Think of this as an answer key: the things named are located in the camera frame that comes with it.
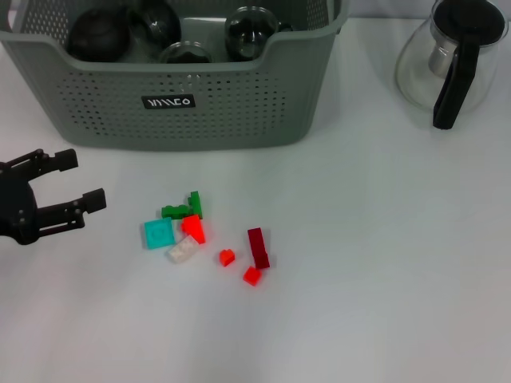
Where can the small red square brick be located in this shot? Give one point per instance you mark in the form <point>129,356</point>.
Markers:
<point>252,276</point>

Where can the grey-green perforated storage bin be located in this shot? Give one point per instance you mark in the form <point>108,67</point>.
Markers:
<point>239,103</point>

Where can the dark green toy brick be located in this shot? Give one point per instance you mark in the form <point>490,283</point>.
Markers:
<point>173,210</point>

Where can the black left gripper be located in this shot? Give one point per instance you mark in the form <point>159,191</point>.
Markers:
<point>18,207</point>

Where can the orange-red wedge toy brick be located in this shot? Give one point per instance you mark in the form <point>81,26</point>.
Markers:
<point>193,227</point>

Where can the white toy brick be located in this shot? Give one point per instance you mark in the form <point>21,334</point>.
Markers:
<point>181,251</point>

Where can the dark clay teapot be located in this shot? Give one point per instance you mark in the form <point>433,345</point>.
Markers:
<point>97,38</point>

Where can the small red notched brick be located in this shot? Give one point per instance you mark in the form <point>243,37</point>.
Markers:
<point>226,257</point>

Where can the dark red long brick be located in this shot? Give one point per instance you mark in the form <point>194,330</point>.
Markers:
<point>258,247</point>

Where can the teal square toy plate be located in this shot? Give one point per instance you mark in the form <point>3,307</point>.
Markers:
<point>159,234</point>

